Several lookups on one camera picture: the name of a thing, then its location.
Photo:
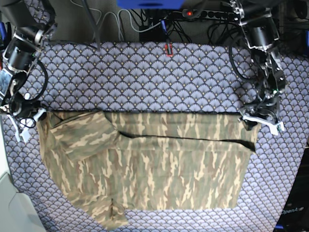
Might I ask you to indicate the blue fan-pattern tablecloth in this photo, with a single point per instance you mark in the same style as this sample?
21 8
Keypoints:
140 76

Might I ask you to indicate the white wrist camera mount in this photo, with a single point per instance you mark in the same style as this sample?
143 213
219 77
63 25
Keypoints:
23 125
274 128

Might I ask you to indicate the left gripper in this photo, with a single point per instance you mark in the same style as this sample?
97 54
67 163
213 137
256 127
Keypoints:
266 104

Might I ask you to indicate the camouflage T-shirt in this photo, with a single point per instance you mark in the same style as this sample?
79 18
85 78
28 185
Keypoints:
107 163

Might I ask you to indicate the black power adapter box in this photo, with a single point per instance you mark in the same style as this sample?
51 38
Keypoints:
153 35

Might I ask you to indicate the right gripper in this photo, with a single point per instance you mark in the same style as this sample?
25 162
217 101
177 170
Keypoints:
18 107

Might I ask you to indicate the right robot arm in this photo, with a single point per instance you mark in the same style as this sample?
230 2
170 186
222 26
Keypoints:
20 57

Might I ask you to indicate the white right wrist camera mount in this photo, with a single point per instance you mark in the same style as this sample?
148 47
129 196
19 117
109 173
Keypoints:
23 125

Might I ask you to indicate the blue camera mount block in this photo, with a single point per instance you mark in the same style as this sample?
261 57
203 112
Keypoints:
150 4

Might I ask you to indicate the black power strip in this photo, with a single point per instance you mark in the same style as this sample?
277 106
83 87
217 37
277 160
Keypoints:
213 15

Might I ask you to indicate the red table clamp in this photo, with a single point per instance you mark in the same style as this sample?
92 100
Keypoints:
169 49

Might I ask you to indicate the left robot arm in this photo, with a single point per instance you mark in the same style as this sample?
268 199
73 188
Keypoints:
259 32

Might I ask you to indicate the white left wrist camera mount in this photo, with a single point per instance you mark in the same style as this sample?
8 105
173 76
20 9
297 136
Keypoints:
274 128

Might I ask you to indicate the black OpenArm box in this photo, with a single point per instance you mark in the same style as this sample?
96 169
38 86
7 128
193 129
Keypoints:
295 214

